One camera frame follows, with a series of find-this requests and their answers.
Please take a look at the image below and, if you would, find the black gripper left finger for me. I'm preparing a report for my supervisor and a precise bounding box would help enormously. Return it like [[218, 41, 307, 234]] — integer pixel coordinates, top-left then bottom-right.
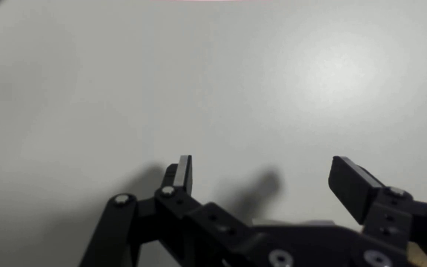
[[79, 153, 264, 267]]

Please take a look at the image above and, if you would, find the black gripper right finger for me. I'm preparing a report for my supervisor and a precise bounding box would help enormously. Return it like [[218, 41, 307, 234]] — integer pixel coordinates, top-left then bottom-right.
[[326, 155, 427, 267]]

